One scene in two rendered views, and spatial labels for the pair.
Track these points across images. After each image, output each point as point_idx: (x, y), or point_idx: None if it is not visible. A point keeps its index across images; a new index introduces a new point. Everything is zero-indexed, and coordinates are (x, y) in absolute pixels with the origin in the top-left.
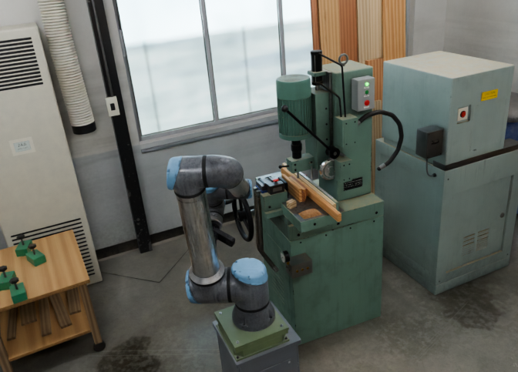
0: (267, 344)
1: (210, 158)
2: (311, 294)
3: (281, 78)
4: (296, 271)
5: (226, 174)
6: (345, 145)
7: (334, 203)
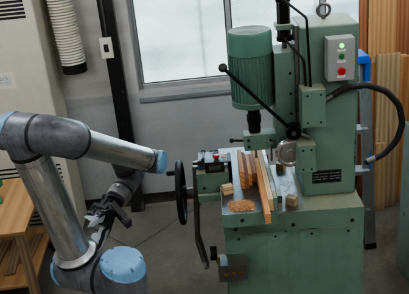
0: None
1: (39, 119)
2: None
3: (236, 28)
4: (224, 274)
5: (53, 141)
6: (307, 125)
7: (271, 198)
